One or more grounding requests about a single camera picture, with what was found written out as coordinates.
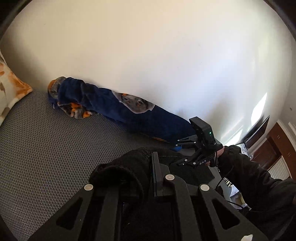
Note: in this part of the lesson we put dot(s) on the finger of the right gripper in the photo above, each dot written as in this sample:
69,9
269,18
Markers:
188,142
187,161

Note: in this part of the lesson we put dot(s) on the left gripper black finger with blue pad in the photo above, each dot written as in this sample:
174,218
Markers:
157,175

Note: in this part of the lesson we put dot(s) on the black denim pants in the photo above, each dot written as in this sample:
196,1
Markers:
132,172

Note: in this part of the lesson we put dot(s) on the dark sleeved right forearm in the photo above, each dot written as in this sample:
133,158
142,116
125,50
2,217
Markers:
260,191

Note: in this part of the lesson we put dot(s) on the person's right hand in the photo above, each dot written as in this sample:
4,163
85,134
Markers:
214,162

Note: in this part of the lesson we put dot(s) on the black monitor screen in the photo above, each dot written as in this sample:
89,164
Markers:
256,134

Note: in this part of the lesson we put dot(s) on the brown wooden door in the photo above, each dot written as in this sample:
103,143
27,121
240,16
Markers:
277,145

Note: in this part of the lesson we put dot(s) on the white radiator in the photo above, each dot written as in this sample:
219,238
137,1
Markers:
280,170

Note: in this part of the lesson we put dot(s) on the grey mesh mattress cover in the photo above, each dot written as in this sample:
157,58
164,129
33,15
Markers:
46,157

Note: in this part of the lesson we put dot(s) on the blue patterned fleece blanket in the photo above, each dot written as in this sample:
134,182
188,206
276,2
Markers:
81,100

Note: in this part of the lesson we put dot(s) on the floral white orange pillow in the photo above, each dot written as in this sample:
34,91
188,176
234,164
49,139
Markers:
12,89

